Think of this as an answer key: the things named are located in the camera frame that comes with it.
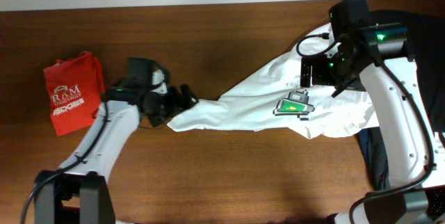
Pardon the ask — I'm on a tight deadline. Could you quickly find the white printed t-shirt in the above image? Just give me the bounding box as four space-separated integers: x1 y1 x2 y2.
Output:
166 22 418 140

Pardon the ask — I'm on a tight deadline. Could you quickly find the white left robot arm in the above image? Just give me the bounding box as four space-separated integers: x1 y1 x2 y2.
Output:
25 85 198 224

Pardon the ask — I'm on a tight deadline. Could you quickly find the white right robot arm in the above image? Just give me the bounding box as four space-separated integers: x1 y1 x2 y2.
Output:
296 22 444 223

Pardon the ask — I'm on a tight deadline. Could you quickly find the navy blue garment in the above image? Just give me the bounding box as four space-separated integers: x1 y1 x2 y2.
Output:
356 127 390 191

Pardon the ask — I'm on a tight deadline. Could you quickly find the red folded t-shirt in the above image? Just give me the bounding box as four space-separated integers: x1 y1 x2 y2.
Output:
43 51 105 136

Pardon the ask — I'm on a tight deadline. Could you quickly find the black garment with white lettering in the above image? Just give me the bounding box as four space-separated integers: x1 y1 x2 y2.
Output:
371 10 444 134

